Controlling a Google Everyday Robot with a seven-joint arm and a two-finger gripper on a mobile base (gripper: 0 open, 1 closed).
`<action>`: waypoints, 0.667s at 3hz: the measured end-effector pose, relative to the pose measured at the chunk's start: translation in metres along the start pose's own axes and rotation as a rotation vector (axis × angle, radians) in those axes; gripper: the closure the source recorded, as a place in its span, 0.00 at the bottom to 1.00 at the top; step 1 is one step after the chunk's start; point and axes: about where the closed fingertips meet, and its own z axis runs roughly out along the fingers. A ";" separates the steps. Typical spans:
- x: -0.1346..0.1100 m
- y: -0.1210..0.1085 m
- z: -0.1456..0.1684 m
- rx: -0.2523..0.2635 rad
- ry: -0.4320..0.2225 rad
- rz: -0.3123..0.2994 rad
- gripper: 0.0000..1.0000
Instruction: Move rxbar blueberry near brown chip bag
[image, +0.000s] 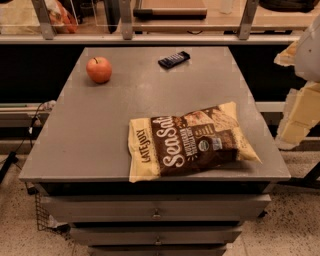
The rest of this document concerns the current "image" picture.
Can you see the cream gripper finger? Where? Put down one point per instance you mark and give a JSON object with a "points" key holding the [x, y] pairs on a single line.
{"points": [[287, 56], [301, 113]]}

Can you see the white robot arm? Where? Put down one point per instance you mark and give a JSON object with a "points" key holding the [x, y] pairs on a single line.
{"points": [[307, 59]]}

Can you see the black bag on shelf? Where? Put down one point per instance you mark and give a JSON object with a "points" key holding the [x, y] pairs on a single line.
{"points": [[303, 6]]}

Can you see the brown sea salt chip bag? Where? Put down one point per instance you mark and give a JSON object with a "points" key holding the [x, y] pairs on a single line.
{"points": [[180, 145]]}

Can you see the orange snack bag on shelf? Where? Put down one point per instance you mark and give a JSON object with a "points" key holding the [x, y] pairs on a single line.
{"points": [[61, 19]]}

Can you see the dark flat box on shelf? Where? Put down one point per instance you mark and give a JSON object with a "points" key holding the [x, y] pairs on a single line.
{"points": [[178, 9]]}

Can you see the red apple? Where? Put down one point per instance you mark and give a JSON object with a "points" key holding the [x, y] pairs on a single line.
{"points": [[99, 70]]}

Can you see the grey drawer cabinet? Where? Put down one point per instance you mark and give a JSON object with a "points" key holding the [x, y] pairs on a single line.
{"points": [[82, 148]]}

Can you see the bottom drawer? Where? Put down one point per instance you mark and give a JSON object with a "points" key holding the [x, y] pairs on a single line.
{"points": [[170, 250]]}

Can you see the metal shelf frame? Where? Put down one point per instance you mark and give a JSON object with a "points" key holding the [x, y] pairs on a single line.
{"points": [[27, 22]]}

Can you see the middle drawer with handle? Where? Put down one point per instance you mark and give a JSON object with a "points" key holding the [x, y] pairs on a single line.
{"points": [[156, 235]]}

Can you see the wire mesh basket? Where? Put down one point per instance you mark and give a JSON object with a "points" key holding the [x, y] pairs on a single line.
{"points": [[42, 215]]}

